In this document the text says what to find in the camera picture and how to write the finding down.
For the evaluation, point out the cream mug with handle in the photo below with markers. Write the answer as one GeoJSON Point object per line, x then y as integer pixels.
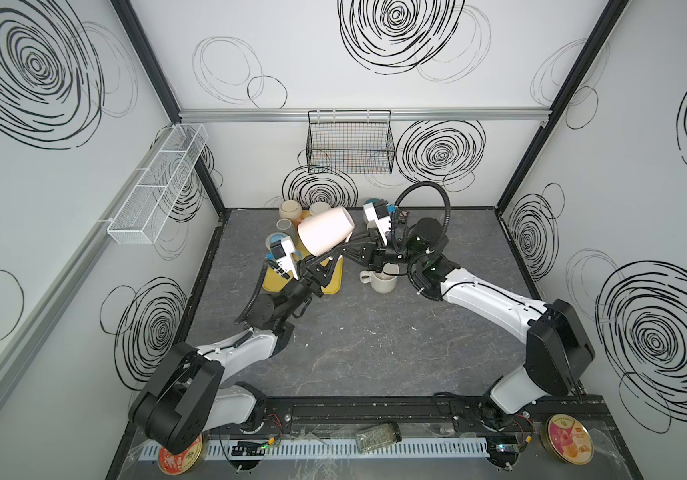
{"type": "Point", "coordinates": [318, 208]}

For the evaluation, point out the yellow plastic tray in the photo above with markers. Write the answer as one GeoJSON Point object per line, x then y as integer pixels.
{"type": "Point", "coordinates": [272, 283]}

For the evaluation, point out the beige mug back left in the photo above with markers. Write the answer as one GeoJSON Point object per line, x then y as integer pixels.
{"type": "Point", "coordinates": [292, 211]}

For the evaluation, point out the white wire wall shelf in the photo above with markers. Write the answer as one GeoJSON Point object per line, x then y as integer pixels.
{"type": "Point", "coordinates": [148, 207]}

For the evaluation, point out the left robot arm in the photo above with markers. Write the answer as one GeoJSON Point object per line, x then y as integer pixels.
{"type": "Point", "coordinates": [184, 398]}

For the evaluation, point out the red round tin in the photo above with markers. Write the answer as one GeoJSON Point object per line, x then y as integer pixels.
{"type": "Point", "coordinates": [179, 464]}

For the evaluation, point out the pink mug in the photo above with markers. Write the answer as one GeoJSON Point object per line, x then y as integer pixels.
{"type": "Point", "coordinates": [321, 233]}

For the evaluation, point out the black wire wall basket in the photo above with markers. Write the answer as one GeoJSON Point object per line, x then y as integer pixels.
{"type": "Point", "coordinates": [350, 141]}

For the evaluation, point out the pink orange round tin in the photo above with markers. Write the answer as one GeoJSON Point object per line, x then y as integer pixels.
{"type": "Point", "coordinates": [566, 438]}

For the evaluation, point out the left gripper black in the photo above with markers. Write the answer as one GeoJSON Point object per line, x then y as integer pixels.
{"type": "Point", "coordinates": [306, 276]}

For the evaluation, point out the blue butterfly mug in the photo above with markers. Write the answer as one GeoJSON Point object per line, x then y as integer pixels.
{"type": "Point", "coordinates": [273, 238]}

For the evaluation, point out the beige speckled mug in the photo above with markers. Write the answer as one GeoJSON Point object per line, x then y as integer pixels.
{"type": "Point", "coordinates": [384, 281]}

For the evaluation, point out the clear plastic packet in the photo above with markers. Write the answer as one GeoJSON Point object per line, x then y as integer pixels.
{"type": "Point", "coordinates": [377, 437]}

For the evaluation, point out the white slotted cable duct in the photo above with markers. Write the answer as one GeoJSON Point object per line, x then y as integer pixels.
{"type": "Point", "coordinates": [346, 449]}

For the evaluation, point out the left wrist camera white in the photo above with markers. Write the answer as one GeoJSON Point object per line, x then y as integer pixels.
{"type": "Point", "coordinates": [282, 258]}

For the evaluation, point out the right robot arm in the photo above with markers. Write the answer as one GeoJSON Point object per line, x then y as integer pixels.
{"type": "Point", "coordinates": [557, 348]}

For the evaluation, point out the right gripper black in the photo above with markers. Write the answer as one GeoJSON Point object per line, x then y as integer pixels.
{"type": "Point", "coordinates": [370, 249]}

